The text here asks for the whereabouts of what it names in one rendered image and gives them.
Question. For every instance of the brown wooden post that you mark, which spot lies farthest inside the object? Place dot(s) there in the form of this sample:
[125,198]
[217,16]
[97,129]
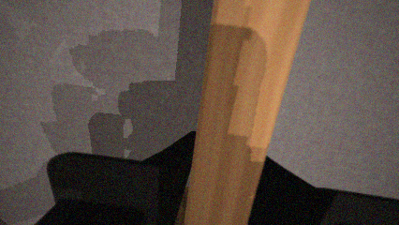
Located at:
[180,220]

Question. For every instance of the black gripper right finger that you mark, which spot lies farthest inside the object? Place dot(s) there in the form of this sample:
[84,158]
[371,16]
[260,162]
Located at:
[282,198]

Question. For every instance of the wooden board with black hook end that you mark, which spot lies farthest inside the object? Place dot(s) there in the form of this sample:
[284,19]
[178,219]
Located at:
[251,48]

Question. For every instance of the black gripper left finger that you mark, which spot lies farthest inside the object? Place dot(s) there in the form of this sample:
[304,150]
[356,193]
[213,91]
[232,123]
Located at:
[155,185]

